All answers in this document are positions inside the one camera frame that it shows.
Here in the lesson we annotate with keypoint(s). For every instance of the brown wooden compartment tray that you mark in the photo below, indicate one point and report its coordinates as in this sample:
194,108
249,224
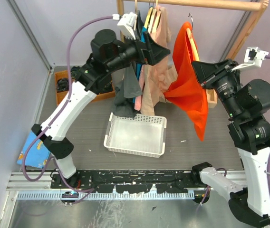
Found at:
107,93

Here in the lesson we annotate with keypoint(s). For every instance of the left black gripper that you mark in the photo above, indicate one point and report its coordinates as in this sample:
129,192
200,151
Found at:
149,52

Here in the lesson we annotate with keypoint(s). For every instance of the rolled black sock left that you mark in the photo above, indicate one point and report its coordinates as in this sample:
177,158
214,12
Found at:
62,85

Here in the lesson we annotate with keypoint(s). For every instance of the wooden hanger blue shirt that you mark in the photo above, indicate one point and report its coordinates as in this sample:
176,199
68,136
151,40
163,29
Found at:
148,17

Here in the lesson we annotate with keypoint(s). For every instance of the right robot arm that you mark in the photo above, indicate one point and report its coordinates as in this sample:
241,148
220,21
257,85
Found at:
250,132

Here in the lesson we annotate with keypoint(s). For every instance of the white plastic basket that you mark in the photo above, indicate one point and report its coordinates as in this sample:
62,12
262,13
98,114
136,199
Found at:
143,135

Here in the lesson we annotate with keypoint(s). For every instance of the wooden hanger with metal hook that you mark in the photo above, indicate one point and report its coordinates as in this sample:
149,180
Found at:
191,40

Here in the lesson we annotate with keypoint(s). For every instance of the grey t shirt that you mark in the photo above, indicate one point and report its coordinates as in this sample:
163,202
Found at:
128,88

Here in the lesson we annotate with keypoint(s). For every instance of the wooden clothes rack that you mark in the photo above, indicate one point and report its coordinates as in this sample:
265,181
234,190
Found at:
253,11

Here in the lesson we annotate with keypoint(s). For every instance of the blue patterned cloth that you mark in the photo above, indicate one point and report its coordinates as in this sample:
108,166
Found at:
37,155

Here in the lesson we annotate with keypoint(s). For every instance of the orange t shirt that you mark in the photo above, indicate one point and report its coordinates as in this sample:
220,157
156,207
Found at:
185,92

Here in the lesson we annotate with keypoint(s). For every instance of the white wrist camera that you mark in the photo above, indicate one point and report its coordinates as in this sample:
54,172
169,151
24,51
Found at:
127,24
253,58

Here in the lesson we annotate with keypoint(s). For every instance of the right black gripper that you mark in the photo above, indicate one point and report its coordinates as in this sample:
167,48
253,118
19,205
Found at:
206,72

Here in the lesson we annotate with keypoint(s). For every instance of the wooden hanger grey shirt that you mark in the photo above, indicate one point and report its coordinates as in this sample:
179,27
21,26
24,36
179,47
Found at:
137,16

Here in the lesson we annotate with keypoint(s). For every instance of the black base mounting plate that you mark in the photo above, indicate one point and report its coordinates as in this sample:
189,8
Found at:
135,181

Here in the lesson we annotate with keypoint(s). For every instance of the blue t shirt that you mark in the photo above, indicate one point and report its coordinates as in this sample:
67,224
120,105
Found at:
139,66

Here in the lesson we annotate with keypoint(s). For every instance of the beige t shirt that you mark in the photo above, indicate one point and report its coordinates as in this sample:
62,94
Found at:
160,76

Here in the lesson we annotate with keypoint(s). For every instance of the pink t shirt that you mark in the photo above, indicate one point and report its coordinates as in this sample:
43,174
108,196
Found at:
141,81

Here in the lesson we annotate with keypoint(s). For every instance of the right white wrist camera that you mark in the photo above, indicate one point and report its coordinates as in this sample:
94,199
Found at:
253,58

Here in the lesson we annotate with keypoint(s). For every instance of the rolled dark sock top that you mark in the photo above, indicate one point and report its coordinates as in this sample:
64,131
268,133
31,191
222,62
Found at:
74,71

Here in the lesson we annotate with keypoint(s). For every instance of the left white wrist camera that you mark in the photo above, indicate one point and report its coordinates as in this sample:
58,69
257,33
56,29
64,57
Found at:
127,24

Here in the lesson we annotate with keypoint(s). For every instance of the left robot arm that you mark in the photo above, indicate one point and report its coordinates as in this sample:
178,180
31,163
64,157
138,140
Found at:
108,55

